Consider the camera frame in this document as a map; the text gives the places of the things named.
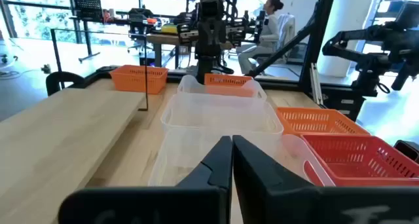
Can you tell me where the clear plastic basket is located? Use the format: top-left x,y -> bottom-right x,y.
176,74 -> 268,102
159,92 -> 285,136
147,128 -> 337,187

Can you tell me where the black pegboard stand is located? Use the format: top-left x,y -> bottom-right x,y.
70,0 -> 105,64

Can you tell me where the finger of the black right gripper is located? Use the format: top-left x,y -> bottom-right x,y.
203,32 -> 214,57
214,32 -> 227,57

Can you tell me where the white office chair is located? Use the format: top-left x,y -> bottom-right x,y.
253,13 -> 309,66

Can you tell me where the background wooden desk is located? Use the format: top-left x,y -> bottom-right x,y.
145,32 -> 236,70

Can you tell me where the red plastic basket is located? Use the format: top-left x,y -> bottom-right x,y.
299,134 -> 419,187

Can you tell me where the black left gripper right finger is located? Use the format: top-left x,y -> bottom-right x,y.
232,134 -> 419,224

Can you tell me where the orange plastic basket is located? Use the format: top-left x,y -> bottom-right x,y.
276,106 -> 372,137
204,73 -> 256,98
109,64 -> 169,95

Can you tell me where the black rounded object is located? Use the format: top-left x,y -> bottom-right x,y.
393,140 -> 419,164

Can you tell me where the person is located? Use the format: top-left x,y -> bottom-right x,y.
236,0 -> 285,75

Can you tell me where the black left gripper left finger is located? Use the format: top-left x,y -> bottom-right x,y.
58,135 -> 233,224

